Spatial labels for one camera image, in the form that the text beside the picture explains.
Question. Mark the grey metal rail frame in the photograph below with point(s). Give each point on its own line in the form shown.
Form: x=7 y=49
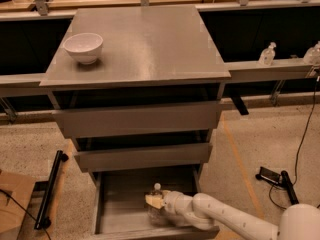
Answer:
x=266 y=70

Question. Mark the clear plastic water bottle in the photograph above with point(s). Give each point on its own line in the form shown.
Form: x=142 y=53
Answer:
x=156 y=190

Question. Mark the grey middle drawer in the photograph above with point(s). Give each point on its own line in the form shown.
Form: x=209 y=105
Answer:
x=146 y=157

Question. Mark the grey top drawer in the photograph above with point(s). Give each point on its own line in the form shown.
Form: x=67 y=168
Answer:
x=134 y=120

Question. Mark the brown cardboard box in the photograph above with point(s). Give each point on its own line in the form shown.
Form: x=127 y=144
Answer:
x=18 y=190

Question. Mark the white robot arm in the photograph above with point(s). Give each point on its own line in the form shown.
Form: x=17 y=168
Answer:
x=298 y=222

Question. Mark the grey drawer cabinet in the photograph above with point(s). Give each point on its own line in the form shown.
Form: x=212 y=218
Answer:
x=87 y=101

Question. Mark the white ceramic bowl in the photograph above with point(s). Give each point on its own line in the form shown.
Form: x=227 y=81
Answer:
x=84 y=48

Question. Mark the grey open bottom drawer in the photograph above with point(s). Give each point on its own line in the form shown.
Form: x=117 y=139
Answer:
x=121 y=213

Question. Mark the clear sanitizer pump bottle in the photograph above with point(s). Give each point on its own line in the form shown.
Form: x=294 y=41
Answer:
x=267 y=55

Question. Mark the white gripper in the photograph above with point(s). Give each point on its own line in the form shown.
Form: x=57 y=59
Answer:
x=174 y=202

